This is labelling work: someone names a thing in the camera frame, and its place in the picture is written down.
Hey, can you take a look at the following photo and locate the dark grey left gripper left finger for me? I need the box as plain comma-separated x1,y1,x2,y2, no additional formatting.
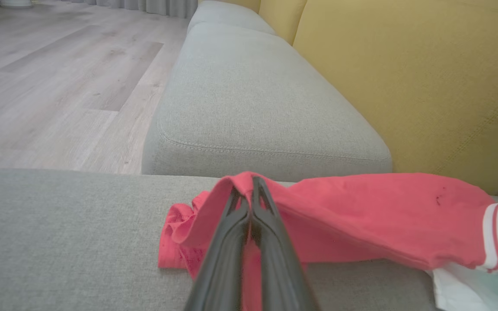
183,186,250,311

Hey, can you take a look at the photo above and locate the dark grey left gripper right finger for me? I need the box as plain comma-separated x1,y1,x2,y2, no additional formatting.
251,176,319,311

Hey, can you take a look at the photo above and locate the red white basketball jersey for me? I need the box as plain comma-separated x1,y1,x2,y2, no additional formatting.
158,171,498,311

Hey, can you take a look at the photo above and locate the large grey sofa chaise seat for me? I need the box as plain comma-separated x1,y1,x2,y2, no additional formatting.
0,168,498,311

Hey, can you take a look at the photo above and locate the grey sofa seat cushion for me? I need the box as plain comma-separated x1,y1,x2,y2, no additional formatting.
187,0,276,36
141,22,393,183

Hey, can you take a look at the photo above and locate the yellow sofa back cushion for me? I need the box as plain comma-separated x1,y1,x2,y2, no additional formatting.
293,0,498,196
258,0,308,46

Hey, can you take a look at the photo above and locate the yellow sofa armrest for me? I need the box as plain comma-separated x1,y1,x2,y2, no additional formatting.
214,0,262,13

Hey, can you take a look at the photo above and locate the light grey pleated curtain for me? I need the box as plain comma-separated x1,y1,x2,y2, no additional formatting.
61,0,199,19

